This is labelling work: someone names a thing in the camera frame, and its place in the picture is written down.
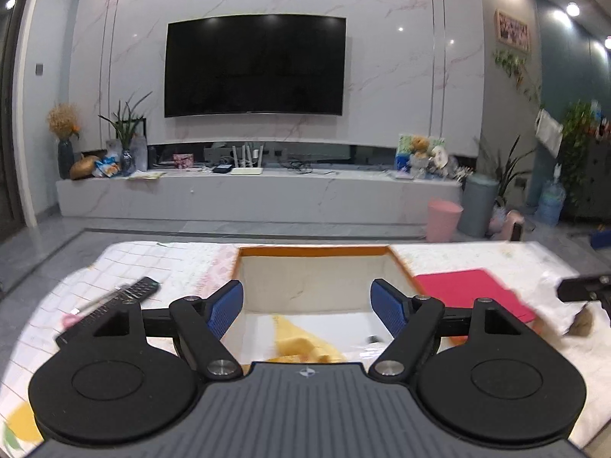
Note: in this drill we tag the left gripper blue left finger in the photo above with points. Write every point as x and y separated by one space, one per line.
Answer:
200 325

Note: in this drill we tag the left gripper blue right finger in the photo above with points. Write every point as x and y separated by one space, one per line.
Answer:
413 324

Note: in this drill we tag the yellow soft cloth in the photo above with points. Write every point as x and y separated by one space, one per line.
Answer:
295 345

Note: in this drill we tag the red gift box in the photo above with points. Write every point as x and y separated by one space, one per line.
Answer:
461 289

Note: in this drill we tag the black remote control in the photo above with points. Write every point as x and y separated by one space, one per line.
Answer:
135 293

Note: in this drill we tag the dark side cabinet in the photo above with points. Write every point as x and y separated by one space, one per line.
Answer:
593 194

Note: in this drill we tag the blue water jug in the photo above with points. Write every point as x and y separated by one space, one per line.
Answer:
551 200

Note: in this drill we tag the pink space heater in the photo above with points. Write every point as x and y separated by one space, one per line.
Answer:
506 225

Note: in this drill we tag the orange storage box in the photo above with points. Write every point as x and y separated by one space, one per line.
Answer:
323 290

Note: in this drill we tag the pink waste bin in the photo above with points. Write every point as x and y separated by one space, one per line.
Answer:
443 219

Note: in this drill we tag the green floor plant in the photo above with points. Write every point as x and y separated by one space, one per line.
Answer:
504 169

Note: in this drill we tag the grey pedal trash can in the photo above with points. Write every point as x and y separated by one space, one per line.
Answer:
478 199

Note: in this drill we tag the white marble tv cabinet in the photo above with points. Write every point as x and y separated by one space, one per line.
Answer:
275 195

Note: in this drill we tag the white wifi router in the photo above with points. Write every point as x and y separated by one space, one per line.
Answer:
246 160

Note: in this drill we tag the hanging white paper calendar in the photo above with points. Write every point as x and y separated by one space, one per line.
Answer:
548 132

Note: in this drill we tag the teddy bear on cabinet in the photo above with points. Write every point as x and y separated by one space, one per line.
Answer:
419 156

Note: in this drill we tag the green plant in glass vase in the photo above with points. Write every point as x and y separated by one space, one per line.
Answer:
125 122

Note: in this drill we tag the dried flowers in dark vase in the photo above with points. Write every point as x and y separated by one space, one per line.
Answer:
63 122

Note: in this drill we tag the black wall television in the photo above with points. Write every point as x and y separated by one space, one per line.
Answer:
275 63

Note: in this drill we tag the framed wall picture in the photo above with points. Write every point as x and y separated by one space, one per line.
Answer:
512 32

